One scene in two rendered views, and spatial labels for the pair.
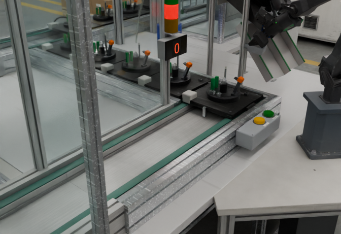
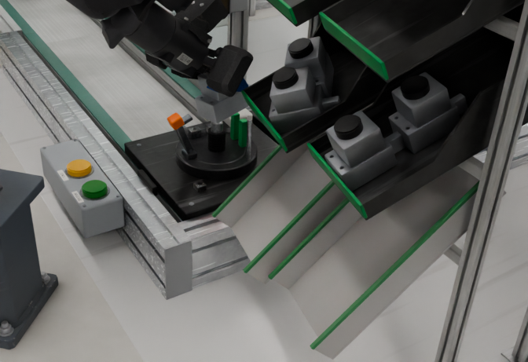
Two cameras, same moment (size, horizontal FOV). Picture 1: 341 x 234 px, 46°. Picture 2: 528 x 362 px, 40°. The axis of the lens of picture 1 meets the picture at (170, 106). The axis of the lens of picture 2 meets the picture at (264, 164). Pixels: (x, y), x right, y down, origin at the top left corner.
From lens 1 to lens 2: 2.22 m
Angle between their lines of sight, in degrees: 88
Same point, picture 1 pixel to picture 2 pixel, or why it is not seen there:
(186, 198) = (21, 115)
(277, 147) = (52, 242)
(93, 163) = not seen: outside the picture
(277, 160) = not seen: hidden behind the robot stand
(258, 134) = (45, 161)
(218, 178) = (34, 149)
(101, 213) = not seen: outside the picture
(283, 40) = (415, 273)
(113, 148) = (139, 53)
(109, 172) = (97, 53)
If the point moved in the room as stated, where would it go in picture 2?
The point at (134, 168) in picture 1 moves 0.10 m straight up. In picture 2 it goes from (89, 67) to (86, 27)
